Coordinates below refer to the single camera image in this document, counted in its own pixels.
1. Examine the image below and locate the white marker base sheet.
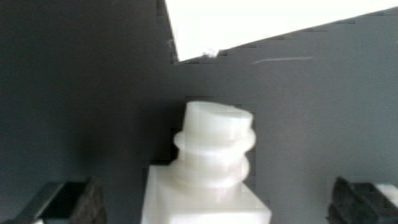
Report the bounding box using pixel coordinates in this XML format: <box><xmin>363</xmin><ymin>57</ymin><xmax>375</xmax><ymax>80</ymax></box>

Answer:
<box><xmin>166</xmin><ymin>0</ymin><xmax>398</xmax><ymax>62</ymax></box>

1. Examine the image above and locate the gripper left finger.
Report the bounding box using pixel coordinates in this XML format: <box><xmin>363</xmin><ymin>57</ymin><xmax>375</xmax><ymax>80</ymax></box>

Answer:
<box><xmin>11</xmin><ymin>178</ymin><xmax>107</xmax><ymax>224</ymax></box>

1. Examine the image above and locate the white table leg front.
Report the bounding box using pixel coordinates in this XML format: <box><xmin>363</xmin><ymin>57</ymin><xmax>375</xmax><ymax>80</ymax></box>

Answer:
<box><xmin>141</xmin><ymin>101</ymin><xmax>272</xmax><ymax>224</ymax></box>

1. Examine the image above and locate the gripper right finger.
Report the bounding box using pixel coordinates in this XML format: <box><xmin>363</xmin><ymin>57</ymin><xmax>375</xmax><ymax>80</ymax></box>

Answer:
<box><xmin>327</xmin><ymin>177</ymin><xmax>398</xmax><ymax>224</ymax></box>

